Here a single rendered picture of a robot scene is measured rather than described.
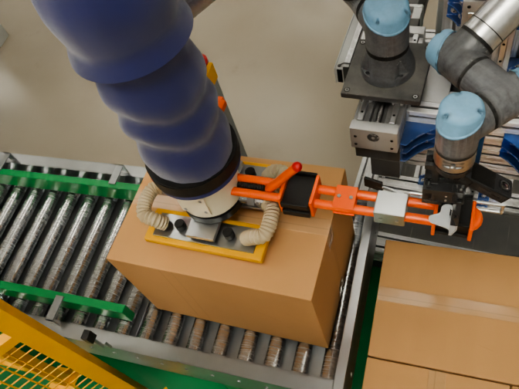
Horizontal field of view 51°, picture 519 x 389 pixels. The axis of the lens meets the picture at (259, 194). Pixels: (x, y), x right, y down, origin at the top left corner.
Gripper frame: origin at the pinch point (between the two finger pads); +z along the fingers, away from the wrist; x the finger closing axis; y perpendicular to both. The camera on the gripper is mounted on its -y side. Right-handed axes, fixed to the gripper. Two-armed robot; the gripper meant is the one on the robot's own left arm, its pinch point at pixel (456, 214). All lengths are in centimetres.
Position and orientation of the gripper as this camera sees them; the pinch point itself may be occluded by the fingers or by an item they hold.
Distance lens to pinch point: 126.2
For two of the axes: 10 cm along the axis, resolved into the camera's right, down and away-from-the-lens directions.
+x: -2.9, 8.4, -4.7
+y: -9.3, -1.4, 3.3
